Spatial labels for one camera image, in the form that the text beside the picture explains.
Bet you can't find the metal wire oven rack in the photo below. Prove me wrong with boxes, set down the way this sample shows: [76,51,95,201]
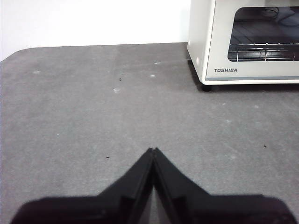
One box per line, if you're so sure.
[228,41,299,63]

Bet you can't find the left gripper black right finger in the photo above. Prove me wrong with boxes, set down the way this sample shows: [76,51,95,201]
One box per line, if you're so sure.
[154,147,295,224]

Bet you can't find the white Toshiba toaster oven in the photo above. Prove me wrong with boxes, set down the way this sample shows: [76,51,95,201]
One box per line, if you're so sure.
[186,0,299,92]

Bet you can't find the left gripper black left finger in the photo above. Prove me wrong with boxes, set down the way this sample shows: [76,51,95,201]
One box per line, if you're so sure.
[10,147,154,224]

